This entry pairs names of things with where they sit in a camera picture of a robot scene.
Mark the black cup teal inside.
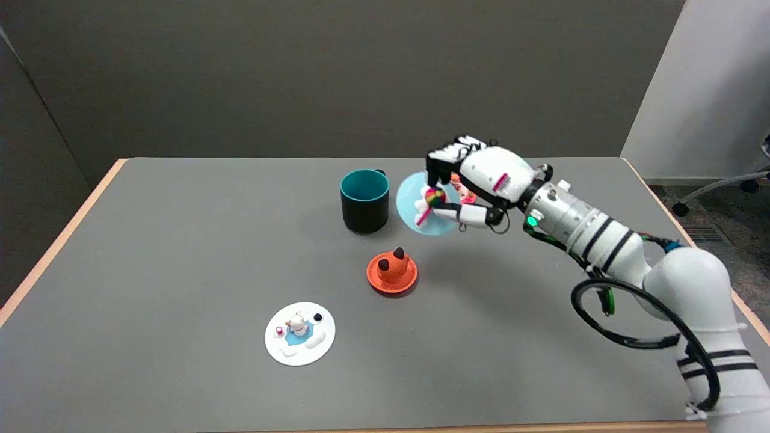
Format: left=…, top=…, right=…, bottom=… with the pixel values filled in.
left=340, top=169, right=390, bottom=234

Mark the floor vent grille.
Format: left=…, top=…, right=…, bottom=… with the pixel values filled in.
left=683, top=226, right=732, bottom=245

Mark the white snowy cup lid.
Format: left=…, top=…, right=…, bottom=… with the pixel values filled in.
left=265, top=302, right=336, bottom=367

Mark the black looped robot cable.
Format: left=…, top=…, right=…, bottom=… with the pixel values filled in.
left=570, top=278, right=721, bottom=413

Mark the office chair base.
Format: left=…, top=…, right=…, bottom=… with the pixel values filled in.
left=672, top=134, right=770, bottom=217

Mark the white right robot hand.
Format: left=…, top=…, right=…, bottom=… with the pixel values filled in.
left=425, top=136, right=537, bottom=232

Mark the pink cup lid with figures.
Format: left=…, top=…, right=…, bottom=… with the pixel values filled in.
left=450, top=174, right=479, bottom=205

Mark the sky blue balloon cup lid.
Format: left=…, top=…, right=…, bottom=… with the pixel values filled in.
left=396, top=171, right=461, bottom=237

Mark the orange fox cup lid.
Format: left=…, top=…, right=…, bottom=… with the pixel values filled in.
left=366, top=246, right=418, bottom=295

